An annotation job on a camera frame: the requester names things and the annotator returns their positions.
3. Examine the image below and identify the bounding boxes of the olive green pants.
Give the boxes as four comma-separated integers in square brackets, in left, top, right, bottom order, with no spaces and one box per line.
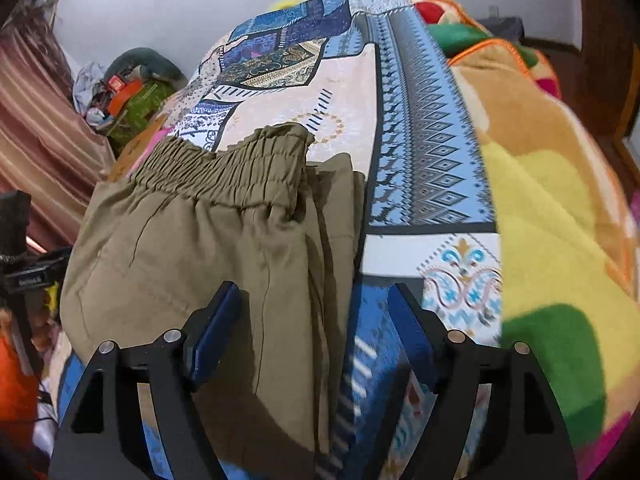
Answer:
[60,124,369,480]

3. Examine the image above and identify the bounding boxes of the green patterned bag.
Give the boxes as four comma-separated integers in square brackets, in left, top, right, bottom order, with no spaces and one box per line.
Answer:
[107,82,177,144]

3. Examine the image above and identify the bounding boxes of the grey neck pillow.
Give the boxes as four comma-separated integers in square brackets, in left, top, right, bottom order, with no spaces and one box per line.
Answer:
[104,47,189,84]

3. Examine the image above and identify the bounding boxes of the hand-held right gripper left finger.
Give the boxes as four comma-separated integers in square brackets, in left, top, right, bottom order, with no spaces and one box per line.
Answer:
[47,280,244,480]

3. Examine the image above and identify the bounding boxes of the pink cloth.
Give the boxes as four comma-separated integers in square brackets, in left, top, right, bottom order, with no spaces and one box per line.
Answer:
[142,130,169,154]

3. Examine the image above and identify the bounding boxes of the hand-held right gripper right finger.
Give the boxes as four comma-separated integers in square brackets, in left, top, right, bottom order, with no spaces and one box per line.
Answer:
[387,282,582,480]

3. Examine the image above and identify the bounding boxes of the colourful fleece blanket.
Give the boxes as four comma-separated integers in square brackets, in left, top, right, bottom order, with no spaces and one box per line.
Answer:
[410,0,639,476]

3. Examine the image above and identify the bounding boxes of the white crumpled cloth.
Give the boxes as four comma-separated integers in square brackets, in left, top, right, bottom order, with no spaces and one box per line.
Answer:
[73,62,109,107]

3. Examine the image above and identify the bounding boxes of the orange garment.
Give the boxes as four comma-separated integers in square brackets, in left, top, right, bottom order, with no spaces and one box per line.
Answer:
[0,307,43,423]

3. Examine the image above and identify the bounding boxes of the brown striped curtain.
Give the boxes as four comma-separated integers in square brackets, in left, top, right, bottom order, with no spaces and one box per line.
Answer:
[0,7,119,252]

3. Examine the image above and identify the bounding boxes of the orange box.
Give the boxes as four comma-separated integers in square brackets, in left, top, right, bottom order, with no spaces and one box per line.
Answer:
[104,74,144,112]

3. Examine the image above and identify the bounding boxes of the blue patchwork printed blanket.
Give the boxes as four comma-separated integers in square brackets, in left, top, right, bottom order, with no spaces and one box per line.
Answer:
[55,0,504,480]

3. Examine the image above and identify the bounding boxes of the dark grey bag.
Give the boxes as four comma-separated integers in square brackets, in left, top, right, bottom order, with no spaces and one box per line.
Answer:
[479,15,527,44]

